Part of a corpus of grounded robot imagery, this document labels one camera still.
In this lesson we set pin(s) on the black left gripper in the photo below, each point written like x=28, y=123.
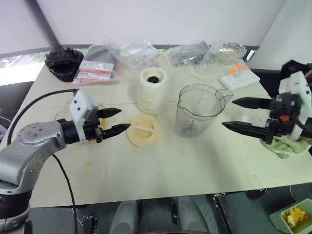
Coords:
x=91, y=126

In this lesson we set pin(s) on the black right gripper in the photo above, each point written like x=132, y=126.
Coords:
x=280, y=109

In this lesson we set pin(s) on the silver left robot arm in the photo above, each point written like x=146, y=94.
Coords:
x=29, y=143

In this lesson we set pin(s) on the cream blender lid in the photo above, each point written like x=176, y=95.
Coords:
x=143, y=131

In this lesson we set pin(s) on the cream blender base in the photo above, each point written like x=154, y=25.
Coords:
x=152, y=95

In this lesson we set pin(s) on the clear blender jar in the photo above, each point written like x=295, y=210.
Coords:
x=195, y=114

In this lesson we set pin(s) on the yellow mixed food pieces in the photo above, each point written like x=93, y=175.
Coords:
x=296, y=217

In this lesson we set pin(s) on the white power strip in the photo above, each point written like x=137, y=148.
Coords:
x=240, y=80

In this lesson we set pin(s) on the green cloth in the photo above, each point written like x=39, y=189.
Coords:
x=286, y=147

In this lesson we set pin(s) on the orange plugs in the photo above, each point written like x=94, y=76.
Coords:
x=235, y=69

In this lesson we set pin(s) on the bag with red white packs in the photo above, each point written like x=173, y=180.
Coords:
x=95, y=69

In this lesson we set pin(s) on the small white device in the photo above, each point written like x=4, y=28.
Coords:
x=250, y=55

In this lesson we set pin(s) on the small clear plastic bag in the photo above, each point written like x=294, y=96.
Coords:
x=208, y=61

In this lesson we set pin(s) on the crumpled clear plastic bag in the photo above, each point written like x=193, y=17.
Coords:
x=137, y=52

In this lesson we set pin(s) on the black pleated plastic part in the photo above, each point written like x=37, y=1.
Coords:
x=63, y=63

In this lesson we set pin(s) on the black shoe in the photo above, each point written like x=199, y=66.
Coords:
x=254, y=193

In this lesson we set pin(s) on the plastic bag with dark contents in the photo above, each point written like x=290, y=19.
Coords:
x=186, y=54

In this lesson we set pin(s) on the green plastic container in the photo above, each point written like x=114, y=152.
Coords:
x=276, y=218

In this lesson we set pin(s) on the dark window pillar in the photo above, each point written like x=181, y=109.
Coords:
x=44, y=24

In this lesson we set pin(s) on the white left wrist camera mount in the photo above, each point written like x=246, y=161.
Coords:
x=80, y=103

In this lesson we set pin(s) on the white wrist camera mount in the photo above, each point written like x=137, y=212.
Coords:
x=296, y=85
x=80, y=103

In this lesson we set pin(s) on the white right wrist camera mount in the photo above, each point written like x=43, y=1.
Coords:
x=296, y=85

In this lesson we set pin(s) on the black metal frame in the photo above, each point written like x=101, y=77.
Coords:
x=223, y=212

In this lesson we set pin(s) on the black clamp bracket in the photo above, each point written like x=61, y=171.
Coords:
x=89, y=224

